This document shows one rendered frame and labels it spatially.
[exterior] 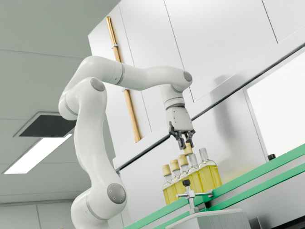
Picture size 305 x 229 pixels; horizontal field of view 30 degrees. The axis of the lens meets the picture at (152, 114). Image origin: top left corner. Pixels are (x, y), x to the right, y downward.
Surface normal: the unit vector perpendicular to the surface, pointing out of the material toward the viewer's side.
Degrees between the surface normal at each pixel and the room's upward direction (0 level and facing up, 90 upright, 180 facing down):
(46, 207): 90
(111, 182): 67
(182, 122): 94
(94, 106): 129
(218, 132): 90
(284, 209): 90
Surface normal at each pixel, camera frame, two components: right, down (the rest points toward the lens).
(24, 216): 0.58, -0.42
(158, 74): -0.14, -0.42
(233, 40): -0.78, -0.04
